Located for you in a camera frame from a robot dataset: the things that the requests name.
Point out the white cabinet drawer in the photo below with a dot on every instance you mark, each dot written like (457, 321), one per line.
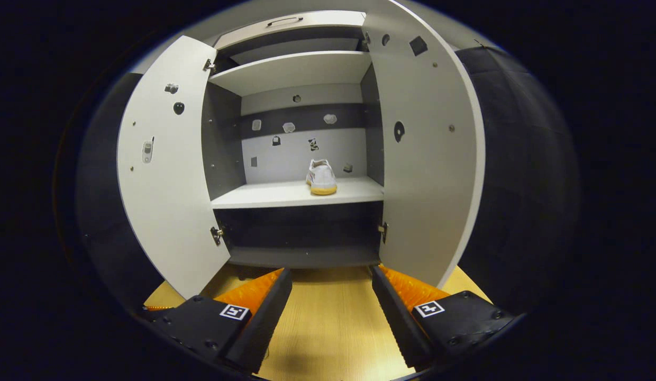
(328, 24)

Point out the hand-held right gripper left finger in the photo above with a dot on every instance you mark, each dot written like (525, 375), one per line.
(262, 323)

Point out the white cabinet shelf board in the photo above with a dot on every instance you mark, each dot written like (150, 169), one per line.
(275, 194)
(291, 71)

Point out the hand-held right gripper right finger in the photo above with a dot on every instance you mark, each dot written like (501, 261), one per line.
(399, 323)

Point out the white canvas shoe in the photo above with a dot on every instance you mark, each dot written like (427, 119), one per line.
(321, 177)

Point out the white shoe cabinet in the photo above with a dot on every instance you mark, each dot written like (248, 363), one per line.
(301, 233)

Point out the white shoe cabinet door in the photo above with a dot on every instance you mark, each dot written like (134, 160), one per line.
(169, 222)
(428, 185)

